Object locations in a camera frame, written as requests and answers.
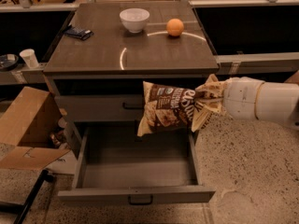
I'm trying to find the white ceramic bowl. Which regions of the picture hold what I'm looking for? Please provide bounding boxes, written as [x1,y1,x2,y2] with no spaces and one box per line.
[120,8,150,33]

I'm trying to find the brown sea salt chip bag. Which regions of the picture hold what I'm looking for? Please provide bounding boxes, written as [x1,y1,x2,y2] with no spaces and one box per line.
[137,81,195,137]

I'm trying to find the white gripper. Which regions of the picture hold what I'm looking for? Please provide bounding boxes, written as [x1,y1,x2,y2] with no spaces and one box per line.
[192,74,264,132]

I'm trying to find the grey drawer cabinet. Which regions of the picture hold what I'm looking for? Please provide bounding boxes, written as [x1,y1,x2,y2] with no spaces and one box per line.
[44,1,220,151]

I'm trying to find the cardboard box at right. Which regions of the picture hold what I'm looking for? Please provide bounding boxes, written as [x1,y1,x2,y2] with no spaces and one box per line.
[285,70,299,85]

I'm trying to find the orange fruit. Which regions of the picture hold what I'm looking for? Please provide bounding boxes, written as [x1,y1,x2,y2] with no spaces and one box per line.
[166,19,184,36]

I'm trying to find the open grey middle drawer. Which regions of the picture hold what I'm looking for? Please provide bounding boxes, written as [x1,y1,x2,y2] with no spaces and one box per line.
[58,122,215,205]

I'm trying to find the dark round plate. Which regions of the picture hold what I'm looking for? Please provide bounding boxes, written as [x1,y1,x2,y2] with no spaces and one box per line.
[0,54,19,72]

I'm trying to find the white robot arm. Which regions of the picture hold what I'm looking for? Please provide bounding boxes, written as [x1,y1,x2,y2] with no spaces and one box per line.
[192,75,299,132]

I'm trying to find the dark blue snack packet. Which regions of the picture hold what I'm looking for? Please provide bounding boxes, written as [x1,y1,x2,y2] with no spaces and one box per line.
[64,26,93,40]

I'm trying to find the open cardboard box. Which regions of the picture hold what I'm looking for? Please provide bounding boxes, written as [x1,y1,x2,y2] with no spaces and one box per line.
[0,87,69,170]

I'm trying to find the closed grey top drawer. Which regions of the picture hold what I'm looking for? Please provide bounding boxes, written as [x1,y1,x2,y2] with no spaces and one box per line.
[55,94,143,122]

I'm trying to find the white paper cup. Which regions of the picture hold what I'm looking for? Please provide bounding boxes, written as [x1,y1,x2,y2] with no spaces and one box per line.
[20,49,39,69]

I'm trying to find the black metal stand leg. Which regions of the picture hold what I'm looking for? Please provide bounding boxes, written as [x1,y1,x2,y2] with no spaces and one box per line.
[0,170,54,224]

